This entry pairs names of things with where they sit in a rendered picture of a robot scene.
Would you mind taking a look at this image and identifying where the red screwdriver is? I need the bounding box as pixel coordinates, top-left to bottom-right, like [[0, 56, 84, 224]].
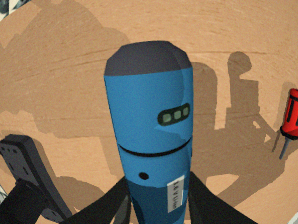
[[279, 89, 298, 159]]

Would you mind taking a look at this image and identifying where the blue electric screwdriver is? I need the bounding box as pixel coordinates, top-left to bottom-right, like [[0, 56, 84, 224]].
[[103, 40, 193, 224]]

